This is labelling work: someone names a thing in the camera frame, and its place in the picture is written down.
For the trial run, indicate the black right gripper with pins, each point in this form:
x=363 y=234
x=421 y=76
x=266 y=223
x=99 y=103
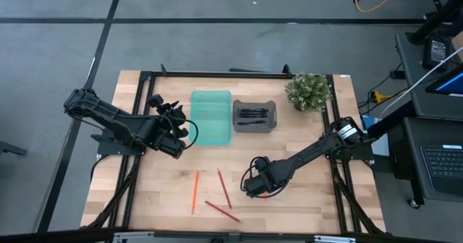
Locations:
x=262 y=179

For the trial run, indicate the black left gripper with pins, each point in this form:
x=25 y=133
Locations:
x=173 y=125

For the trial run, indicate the red pencil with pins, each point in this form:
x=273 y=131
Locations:
x=224 y=188
x=223 y=211

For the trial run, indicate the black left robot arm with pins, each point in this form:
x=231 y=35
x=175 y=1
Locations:
x=119 y=122

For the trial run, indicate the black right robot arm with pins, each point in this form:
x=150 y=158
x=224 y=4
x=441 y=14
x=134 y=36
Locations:
x=300 y=156

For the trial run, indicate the teal translucent plastic bin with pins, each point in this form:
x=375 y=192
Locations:
x=210 y=127

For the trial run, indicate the grey translucent plastic bin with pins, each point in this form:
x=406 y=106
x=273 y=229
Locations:
x=253 y=128

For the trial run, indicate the small potted green plant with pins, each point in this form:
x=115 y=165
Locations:
x=307 y=91

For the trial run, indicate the white box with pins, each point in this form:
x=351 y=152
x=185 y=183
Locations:
x=380 y=147

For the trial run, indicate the white label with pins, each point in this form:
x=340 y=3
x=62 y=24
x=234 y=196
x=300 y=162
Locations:
x=344 y=76

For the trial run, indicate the silver aluminium crossbar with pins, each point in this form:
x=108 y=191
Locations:
x=134 y=235

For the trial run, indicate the yellow plug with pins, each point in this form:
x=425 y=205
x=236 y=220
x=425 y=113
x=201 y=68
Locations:
x=377 y=97

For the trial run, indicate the black caster wheel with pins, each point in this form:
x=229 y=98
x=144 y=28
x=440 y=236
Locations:
x=414 y=203

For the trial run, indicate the dark grey desk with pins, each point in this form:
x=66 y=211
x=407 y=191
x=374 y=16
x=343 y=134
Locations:
x=410 y=134

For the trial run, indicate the grey furniture leg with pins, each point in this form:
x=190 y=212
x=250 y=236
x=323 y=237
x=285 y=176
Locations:
x=11 y=148

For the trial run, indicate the black power adapter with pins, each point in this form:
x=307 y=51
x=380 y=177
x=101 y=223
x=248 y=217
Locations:
x=397 y=74

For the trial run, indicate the black laptop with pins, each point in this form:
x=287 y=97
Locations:
x=445 y=167

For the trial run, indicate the monitor with blue screen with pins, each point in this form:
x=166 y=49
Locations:
x=450 y=84

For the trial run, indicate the black stand leg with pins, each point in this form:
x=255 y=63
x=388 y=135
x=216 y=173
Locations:
x=427 y=27

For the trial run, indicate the person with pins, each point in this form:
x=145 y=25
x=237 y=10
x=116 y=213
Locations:
x=454 y=27

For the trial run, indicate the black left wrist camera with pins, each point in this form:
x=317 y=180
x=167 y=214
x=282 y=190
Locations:
x=155 y=101

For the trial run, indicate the black frame clip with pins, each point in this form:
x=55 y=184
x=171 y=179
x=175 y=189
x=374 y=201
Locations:
x=163 y=69
x=286 y=69

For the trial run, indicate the black aluminium table frame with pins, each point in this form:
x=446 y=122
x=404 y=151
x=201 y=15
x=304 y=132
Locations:
x=217 y=74

